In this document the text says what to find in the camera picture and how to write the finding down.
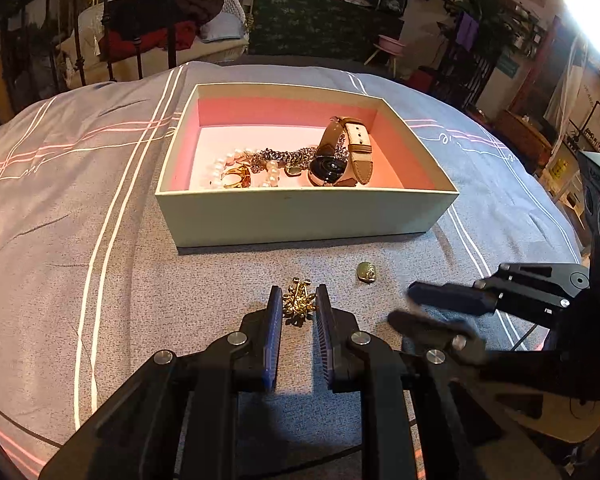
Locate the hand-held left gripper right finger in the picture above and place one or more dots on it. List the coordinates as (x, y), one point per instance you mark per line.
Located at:
(324, 340)

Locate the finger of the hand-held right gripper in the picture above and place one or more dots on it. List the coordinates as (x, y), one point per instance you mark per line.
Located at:
(430, 330)
(450, 297)

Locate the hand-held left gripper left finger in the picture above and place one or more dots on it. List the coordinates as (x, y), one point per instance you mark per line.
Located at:
(275, 340)

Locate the gold flower brooch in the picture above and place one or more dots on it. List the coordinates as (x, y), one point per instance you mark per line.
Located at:
(297, 305)

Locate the small gold oval earring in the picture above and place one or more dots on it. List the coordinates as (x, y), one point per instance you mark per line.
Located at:
(366, 272)
(293, 171)

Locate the pink-lined cardboard box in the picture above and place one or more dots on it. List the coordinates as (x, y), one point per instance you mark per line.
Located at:
(300, 215)

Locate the black iron rack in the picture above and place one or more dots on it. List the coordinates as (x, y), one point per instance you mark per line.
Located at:
(460, 75)

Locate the red bin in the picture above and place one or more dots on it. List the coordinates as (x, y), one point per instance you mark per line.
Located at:
(421, 80)

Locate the purple hanging cloth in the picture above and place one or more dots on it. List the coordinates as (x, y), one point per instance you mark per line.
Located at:
(467, 30)

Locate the green potted plant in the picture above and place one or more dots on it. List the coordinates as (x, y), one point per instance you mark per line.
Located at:
(480, 0)

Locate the pink stool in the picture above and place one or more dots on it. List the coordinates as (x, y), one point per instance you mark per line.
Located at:
(391, 44)

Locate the green floral covered table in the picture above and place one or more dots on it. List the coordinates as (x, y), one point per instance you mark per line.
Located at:
(320, 25)

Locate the light blue pillow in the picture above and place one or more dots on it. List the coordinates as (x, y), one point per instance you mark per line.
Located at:
(222, 27)

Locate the red cloth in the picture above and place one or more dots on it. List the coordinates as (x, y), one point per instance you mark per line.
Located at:
(155, 40)

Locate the white wicker hanging chair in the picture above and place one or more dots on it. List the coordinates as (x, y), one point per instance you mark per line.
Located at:
(232, 5)

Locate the dark clothes pile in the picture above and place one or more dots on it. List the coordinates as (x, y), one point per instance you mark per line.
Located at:
(200, 0)

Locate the black iron bed frame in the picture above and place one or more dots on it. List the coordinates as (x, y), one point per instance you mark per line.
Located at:
(172, 10)

